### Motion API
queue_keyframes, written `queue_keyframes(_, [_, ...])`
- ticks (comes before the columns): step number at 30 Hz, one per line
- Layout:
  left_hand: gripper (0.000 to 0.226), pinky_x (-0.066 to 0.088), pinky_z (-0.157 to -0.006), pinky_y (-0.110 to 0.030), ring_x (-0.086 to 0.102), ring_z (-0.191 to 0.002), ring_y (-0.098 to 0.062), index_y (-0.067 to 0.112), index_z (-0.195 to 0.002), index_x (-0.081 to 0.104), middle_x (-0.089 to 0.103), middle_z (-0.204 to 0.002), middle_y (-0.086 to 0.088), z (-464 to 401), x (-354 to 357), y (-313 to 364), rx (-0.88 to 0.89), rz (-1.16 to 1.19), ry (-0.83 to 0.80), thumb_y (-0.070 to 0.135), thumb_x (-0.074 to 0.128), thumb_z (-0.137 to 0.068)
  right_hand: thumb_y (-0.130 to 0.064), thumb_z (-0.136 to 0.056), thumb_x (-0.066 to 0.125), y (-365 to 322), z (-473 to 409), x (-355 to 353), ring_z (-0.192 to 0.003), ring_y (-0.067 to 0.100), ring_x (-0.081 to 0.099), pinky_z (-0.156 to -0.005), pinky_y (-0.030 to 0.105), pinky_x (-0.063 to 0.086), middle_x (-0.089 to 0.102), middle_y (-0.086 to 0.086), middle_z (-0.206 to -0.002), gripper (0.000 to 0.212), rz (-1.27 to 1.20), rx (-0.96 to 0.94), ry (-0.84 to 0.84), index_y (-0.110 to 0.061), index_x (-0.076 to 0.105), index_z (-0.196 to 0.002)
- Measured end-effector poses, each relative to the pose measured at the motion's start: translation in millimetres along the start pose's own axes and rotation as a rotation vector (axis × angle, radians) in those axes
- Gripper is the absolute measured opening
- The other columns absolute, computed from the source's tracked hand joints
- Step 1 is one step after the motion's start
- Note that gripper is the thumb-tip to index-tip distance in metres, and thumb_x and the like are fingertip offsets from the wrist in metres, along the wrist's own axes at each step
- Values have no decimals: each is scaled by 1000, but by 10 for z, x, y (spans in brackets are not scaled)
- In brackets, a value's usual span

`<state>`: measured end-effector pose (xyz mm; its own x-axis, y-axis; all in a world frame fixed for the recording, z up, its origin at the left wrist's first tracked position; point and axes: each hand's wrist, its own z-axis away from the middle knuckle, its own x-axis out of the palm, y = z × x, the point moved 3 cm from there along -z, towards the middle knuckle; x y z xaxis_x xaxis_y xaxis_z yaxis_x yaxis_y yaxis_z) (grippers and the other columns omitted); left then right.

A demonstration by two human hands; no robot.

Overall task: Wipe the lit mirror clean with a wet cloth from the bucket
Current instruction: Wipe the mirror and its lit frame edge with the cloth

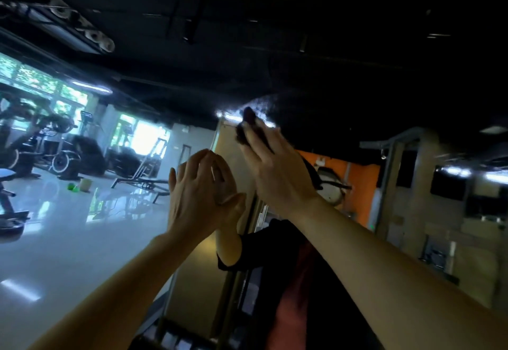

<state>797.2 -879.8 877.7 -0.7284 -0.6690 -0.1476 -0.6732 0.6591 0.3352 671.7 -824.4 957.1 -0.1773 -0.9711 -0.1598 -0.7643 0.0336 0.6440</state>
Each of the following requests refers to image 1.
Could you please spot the person's right hand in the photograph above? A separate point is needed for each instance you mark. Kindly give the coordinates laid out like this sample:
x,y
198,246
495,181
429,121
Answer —
x,y
278,171

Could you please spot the person's left hand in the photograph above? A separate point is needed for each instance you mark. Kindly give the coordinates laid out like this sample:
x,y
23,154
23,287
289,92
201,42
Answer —
x,y
202,199

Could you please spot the dark brown cleaning cloth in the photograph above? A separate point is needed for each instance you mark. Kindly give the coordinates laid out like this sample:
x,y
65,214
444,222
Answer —
x,y
248,123

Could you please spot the large wall mirror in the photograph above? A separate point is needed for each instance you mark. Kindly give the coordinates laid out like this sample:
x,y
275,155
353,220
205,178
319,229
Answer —
x,y
95,227

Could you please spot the person's left forearm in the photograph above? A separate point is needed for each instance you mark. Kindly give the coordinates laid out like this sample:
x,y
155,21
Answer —
x,y
111,298

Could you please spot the person's right forearm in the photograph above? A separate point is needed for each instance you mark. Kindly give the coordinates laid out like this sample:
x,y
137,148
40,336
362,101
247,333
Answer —
x,y
405,282

